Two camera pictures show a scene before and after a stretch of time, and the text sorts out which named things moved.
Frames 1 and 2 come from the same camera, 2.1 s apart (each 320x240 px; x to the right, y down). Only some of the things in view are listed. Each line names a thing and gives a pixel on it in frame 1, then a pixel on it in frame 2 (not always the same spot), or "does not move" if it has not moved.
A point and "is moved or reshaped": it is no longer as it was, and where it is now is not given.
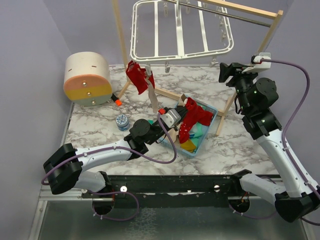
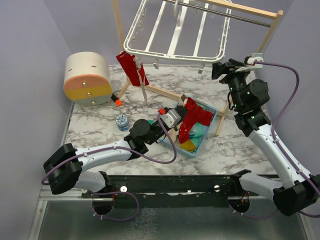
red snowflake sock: (194, 113) does not move
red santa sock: (137, 77) -> (127, 61)
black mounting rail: (169, 191) does not move
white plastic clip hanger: (161, 30) is moved or reshaped
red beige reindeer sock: (150, 80) -> (143, 78)
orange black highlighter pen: (118, 102) does not move
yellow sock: (188, 145) does not move
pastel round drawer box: (87, 81) does not move
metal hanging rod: (221, 14) does not move
